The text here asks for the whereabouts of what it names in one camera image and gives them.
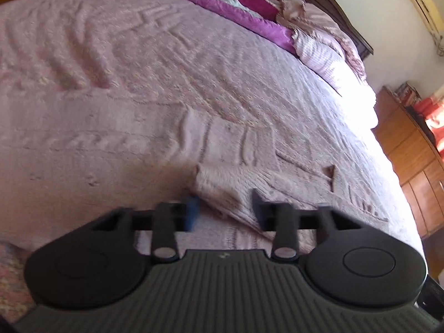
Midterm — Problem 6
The pink lace blanket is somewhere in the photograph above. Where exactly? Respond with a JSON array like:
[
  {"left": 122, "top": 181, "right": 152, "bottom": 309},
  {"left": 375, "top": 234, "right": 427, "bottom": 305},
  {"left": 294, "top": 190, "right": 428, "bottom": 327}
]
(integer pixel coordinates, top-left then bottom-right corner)
[{"left": 0, "top": 0, "right": 425, "bottom": 274}]

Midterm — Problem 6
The wall air conditioner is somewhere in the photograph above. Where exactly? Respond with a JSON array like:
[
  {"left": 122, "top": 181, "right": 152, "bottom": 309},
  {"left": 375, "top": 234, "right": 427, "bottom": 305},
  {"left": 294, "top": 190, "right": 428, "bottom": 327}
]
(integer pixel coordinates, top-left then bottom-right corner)
[{"left": 395, "top": 0, "right": 444, "bottom": 37}]

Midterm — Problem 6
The dark wooden headboard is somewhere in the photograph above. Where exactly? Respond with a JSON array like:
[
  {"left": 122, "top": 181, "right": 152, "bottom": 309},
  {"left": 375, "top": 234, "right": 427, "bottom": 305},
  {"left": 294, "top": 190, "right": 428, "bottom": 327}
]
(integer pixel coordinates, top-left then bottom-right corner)
[{"left": 243, "top": 0, "right": 374, "bottom": 56}]

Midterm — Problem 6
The wooden dresser with drawers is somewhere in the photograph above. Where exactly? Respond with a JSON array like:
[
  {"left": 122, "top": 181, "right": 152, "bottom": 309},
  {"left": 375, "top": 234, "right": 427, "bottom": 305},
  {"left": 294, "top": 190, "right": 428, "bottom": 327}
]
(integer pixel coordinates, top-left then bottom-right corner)
[{"left": 371, "top": 87, "right": 444, "bottom": 241}]

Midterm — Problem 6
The pink knit sweater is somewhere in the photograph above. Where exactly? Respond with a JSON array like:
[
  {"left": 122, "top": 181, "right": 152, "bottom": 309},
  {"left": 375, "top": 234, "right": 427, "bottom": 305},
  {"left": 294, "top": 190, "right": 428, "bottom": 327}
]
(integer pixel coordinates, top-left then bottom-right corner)
[{"left": 182, "top": 109, "right": 391, "bottom": 247}]

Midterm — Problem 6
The pink striped ruffled pillow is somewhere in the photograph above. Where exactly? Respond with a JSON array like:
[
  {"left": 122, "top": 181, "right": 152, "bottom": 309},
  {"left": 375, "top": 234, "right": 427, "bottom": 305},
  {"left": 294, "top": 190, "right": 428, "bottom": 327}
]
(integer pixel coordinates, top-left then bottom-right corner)
[{"left": 277, "top": 0, "right": 369, "bottom": 92}]

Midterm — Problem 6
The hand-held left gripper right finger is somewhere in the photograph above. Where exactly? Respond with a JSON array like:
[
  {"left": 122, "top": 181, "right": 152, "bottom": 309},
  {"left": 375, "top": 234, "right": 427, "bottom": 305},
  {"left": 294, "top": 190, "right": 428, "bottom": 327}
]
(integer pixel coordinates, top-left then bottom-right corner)
[{"left": 250, "top": 188, "right": 365, "bottom": 261}]

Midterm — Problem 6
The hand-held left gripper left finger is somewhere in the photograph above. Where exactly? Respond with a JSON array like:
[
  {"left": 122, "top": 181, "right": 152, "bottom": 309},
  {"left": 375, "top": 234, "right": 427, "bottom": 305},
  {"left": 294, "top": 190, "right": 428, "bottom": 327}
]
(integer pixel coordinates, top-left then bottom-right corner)
[{"left": 83, "top": 196, "right": 201, "bottom": 263}]

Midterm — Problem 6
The stack of books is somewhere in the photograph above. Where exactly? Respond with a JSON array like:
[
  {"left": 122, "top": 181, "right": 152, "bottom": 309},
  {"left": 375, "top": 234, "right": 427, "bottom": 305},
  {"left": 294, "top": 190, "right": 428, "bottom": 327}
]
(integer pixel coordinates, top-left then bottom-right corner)
[{"left": 393, "top": 82, "right": 422, "bottom": 107}]

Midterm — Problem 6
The red cloth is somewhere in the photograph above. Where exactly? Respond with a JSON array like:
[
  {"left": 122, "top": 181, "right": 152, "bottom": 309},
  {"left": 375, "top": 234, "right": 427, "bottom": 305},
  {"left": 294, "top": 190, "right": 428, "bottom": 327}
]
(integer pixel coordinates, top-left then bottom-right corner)
[{"left": 413, "top": 94, "right": 444, "bottom": 137}]

